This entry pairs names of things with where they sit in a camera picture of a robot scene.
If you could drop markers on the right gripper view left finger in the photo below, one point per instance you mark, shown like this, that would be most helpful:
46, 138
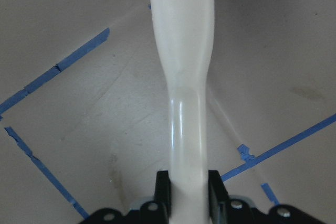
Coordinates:
163, 192

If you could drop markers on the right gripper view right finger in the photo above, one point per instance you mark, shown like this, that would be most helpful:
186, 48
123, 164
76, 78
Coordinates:
217, 196

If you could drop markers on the beige hand brush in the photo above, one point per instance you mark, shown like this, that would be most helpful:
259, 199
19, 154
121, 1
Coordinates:
184, 35

